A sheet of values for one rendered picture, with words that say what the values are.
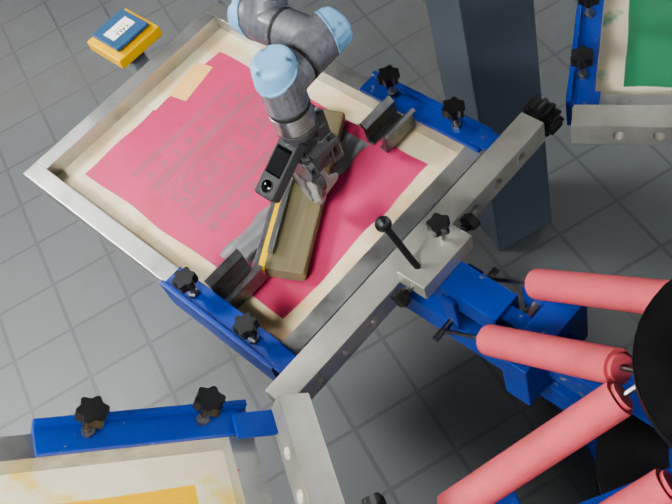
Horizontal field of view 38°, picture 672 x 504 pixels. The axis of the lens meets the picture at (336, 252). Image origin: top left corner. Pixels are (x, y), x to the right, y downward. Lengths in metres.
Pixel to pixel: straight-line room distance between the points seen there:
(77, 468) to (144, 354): 1.61
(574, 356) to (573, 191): 1.67
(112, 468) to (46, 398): 1.68
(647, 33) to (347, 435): 1.31
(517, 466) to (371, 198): 0.71
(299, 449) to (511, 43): 1.24
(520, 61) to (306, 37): 0.87
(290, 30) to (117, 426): 0.69
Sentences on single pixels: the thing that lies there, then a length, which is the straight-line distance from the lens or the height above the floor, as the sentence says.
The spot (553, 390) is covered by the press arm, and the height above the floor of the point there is 0.92.
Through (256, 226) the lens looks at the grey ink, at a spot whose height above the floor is 0.96.
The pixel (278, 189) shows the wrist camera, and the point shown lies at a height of 1.13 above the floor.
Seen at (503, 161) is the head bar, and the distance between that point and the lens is 1.73.
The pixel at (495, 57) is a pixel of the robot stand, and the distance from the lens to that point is 2.30.
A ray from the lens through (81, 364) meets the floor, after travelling 3.07.
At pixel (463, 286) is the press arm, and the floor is 1.04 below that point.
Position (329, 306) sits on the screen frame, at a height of 0.99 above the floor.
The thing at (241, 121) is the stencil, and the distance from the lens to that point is 2.04.
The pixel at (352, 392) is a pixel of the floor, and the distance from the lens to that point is 2.71.
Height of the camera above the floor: 2.38
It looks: 54 degrees down
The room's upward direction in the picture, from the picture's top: 23 degrees counter-clockwise
